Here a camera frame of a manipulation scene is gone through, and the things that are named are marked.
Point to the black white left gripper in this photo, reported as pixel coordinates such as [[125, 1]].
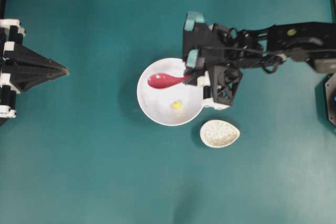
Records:
[[12, 54]]

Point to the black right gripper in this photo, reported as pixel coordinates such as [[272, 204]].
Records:
[[207, 65]]

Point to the red plastic spoon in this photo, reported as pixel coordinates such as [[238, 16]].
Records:
[[163, 80]]

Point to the yellow hexagonal prism block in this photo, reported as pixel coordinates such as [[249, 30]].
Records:
[[177, 105]]

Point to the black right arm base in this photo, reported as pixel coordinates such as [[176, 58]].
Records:
[[325, 102]]

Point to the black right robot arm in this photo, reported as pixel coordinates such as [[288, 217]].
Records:
[[268, 48]]

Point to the white round bowl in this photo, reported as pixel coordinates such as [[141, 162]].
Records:
[[156, 104]]

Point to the speckled egg-shaped dish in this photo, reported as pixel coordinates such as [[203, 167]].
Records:
[[218, 133]]

